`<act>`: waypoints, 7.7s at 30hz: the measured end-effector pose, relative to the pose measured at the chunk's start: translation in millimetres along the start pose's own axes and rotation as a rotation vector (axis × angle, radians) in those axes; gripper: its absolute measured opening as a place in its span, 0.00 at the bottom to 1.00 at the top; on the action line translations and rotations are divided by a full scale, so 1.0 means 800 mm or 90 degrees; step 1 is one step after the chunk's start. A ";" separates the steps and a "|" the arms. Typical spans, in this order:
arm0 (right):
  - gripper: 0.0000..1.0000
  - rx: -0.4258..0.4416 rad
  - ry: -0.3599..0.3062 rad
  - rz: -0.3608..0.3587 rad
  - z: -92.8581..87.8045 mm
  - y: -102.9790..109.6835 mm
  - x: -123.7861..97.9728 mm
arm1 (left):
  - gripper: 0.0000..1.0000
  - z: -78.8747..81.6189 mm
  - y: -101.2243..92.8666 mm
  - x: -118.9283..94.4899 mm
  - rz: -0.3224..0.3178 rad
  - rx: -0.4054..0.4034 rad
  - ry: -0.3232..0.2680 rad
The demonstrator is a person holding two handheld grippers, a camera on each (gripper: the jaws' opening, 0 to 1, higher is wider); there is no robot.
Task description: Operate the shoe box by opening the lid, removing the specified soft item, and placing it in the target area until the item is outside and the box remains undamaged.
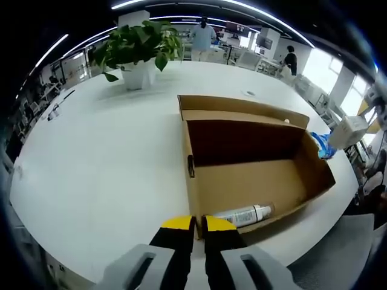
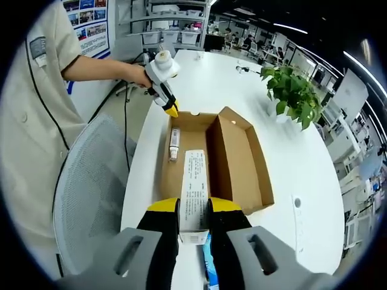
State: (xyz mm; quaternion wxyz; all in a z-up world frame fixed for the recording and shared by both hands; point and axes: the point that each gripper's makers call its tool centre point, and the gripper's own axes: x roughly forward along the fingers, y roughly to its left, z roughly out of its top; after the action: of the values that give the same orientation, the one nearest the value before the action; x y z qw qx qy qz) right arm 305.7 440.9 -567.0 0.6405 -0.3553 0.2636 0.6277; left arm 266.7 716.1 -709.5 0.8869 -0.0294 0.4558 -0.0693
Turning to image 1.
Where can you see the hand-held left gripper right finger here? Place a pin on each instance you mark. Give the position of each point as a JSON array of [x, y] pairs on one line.
[[220, 250]]

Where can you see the grey mesh office chair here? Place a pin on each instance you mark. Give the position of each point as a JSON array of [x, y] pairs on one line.
[[329, 250]]

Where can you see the blue soft wet wipes pack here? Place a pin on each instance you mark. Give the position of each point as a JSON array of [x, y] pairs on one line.
[[325, 148]]

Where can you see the hanging dark monitor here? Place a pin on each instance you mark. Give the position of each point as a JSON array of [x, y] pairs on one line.
[[264, 42]]

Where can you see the wide dark wall screen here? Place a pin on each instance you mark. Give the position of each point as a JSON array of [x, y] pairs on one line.
[[237, 27]]

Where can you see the green potted plant white pot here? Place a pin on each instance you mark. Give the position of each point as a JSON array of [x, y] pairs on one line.
[[136, 45]]

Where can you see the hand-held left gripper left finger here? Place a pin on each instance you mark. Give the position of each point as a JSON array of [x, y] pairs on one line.
[[178, 250]]

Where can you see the white spray bottle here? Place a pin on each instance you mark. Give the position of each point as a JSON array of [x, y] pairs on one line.
[[242, 215]]

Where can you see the white table socket panel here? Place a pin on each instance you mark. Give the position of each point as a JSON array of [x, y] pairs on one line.
[[250, 92]]

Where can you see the brown cardboard shoe box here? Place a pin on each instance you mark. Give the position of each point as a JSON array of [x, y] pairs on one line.
[[248, 181]]

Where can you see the small white blue-print box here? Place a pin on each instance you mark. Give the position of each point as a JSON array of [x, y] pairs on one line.
[[347, 131]]

